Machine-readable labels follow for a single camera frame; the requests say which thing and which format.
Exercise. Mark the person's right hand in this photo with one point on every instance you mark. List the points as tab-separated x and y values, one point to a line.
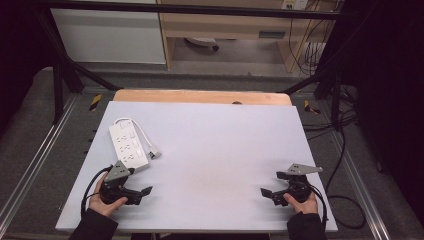
305	206

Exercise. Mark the black metal frame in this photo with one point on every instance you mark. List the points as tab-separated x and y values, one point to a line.
200	9

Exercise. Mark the wooden desk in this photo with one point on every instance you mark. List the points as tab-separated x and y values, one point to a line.
216	25

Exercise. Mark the aluminium floor rail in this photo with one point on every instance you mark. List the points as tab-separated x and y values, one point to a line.
36	160
363	186

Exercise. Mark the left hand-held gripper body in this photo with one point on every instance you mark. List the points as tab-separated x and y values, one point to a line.
115	186

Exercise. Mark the wooden table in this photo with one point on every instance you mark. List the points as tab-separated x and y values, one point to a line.
200	97

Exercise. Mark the black curtain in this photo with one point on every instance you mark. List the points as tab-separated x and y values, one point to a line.
386	83
20	50

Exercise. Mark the white power plug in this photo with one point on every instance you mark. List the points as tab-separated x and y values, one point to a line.
154	153

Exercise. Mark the white power strip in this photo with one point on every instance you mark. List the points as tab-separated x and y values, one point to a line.
128	146

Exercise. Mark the person's left hand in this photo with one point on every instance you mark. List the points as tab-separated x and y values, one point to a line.
100	203

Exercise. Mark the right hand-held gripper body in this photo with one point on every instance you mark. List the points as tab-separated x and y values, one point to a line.
296	186

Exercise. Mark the white chair base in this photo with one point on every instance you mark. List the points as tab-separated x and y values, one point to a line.
200	41

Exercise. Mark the white wall socket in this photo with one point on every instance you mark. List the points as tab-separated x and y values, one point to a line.
295	4

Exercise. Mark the white cabinet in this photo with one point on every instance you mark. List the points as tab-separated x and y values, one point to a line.
106	36

